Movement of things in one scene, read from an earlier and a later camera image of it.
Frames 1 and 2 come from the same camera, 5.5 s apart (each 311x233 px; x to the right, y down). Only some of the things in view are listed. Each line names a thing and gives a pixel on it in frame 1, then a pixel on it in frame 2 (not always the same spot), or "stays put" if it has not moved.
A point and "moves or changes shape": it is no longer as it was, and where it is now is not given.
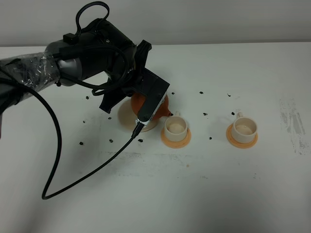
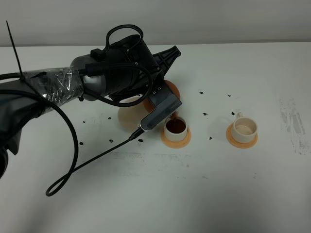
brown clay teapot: [137, 100] moves or changes shape
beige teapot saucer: [127, 117] stays put
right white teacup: [244, 129] stays put
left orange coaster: [178, 144] stays put
